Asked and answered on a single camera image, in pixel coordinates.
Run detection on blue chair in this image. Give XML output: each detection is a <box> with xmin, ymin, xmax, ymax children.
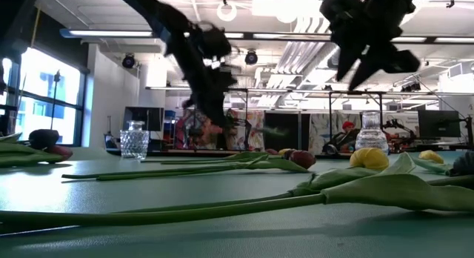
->
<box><xmin>164</xmin><ymin>109</ymin><xmax>177</xmax><ymax>133</ymax></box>

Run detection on bright ceiling light panel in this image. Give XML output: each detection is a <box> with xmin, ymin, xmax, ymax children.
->
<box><xmin>251</xmin><ymin>0</ymin><xmax>336</xmax><ymax>24</ymax></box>

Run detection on large window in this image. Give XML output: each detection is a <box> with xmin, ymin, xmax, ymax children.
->
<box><xmin>0</xmin><ymin>46</ymin><xmax>87</xmax><ymax>148</ymax></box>

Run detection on black partition panel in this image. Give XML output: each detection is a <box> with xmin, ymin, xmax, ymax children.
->
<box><xmin>264</xmin><ymin>112</ymin><xmax>311</xmax><ymax>155</ymax></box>

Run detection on white ceiling pipes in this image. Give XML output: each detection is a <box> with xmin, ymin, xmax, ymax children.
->
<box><xmin>276</xmin><ymin>16</ymin><xmax>336</xmax><ymax>76</ymax></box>

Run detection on person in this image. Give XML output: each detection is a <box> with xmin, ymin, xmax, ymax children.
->
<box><xmin>324</xmin><ymin>120</ymin><xmax>362</xmax><ymax>155</ymax></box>

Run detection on diamond-cut clear glass vase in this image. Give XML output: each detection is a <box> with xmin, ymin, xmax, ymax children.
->
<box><xmin>119</xmin><ymin>120</ymin><xmax>150</xmax><ymax>162</ymax></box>

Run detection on ribbed round clear glass vase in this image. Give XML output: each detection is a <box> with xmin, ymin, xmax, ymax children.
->
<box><xmin>354</xmin><ymin>110</ymin><xmax>390</xmax><ymax>155</ymax></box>

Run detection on black tripod stand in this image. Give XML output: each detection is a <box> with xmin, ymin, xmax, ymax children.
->
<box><xmin>49</xmin><ymin>68</ymin><xmax>63</xmax><ymax>150</ymax></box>

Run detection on black ceiling lamp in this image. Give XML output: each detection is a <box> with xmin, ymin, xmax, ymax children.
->
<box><xmin>401</xmin><ymin>81</ymin><xmax>422</xmax><ymax>93</ymax></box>

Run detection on white ceiling air unit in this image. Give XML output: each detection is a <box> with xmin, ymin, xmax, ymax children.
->
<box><xmin>447</xmin><ymin>60</ymin><xmax>474</xmax><ymax>79</ymax></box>

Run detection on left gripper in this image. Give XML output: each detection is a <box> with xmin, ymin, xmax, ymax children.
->
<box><xmin>168</xmin><ymin>22</ymin><xmax>238</xmax><ymax>128</ymax></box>

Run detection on black monitor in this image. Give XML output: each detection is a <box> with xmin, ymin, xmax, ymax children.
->
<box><xmin>122</xmin><ymin>106</ymin><xmax>165</xmax><ymax>132</ymax></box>
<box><xmin>417</xmin><ymin>109</ymin><xmax>462</xmax><ymax>139</ymax></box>

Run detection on long ceiling light rail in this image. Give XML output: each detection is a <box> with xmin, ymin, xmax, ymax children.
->
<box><xmin>59</xmin><ymin>27</ymin><xmax>474</xmax><ymax>44</ymax></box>

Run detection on green table mat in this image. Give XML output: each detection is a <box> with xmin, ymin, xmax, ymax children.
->
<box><xmin>0</xmin><ymin>146</ymin><xmax>474</xmax><ymax>258</ymax></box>

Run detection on colourful patterned backdrop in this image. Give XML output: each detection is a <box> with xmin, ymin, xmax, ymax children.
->
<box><xmin>174</xmin><ymin>108</ymin><xmax>266</xmax><ymax>152</ymax></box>

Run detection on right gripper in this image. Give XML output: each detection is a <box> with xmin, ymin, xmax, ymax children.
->
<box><xmin>321</xmin><ymin>0</ymin><xmax>421</xmax><ymax>91</ymax></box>

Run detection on white ring ceiling fixture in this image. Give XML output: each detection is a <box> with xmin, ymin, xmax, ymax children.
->
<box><xmin>216</xmin><ymin>1</ymin><xmax>238</xmax><ymax>23</ymax></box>

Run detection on red artificial tulip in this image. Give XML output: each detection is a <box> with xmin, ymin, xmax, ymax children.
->
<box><xmin>61</xmin><ymin>149</ymin><xmax>318</xmax><ymax>182</ymax></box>
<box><xmin>0</xmin><ymin>142</ymin><xmax>74</xmax><ymax>168</ymax></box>
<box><xmin>158</xmin><ymin>148</ymin><xmax>279</xmax><ymax>165</ymax></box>

